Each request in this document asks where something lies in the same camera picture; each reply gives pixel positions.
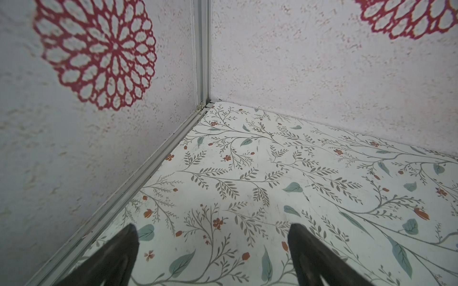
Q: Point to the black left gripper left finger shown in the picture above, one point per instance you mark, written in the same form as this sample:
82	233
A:
111	265

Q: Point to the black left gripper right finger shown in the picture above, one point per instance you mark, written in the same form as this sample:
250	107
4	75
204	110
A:
315	264

